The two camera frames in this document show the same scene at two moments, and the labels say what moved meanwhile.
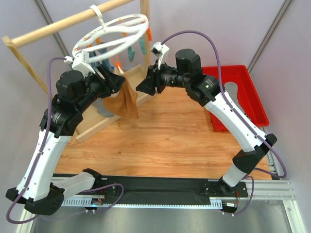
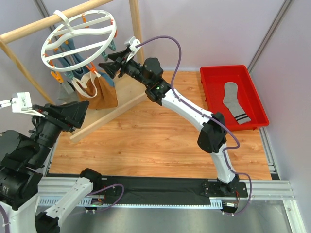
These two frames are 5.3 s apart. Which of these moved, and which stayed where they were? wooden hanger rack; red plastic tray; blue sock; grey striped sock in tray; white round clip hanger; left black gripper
Moved: left black gripper; blue sock; white round clip hanger; wooden hanger rack
Stayed: grey striped sock in tray; red plastic tray
